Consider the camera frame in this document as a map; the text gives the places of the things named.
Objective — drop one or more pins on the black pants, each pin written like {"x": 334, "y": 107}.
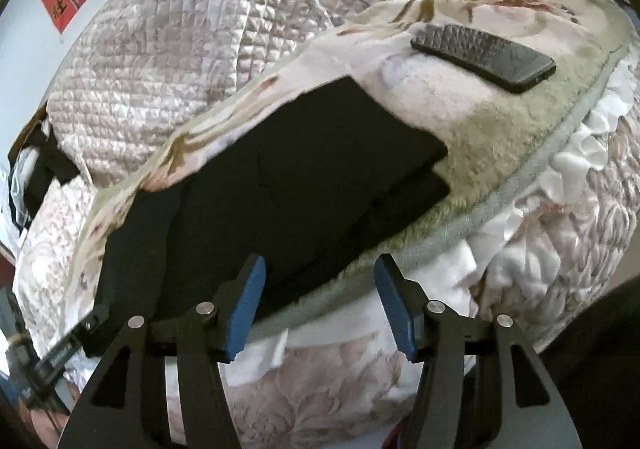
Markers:
{"x": 300, "y": 179}

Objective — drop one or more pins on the phone in black case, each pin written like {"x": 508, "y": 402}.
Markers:
{"x": 490, "y": 56}

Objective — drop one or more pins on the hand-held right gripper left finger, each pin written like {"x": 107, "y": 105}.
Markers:
{"x": 245, "y": 309}

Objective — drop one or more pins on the dark cloth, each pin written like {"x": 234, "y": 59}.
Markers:
{"x": 45, "y": 164}

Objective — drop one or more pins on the white cloth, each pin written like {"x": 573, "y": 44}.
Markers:
{"x": 17, "y": 194}

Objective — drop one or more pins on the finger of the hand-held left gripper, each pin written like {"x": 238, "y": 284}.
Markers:
{"x": 90, "y": 324}

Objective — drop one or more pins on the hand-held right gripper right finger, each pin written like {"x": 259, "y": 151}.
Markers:
{"x": 397, "y": 309}

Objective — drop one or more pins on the fleece floral blanket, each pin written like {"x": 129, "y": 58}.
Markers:
{"x": 500, "y": 154}

